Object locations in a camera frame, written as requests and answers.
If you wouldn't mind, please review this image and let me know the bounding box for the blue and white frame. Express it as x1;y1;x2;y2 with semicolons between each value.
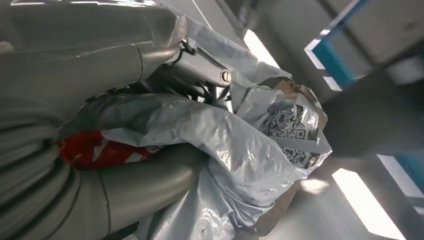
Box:
304;0;374;93

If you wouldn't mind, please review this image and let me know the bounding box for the white plastic package red print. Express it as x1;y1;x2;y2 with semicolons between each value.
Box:
56;15;333;240

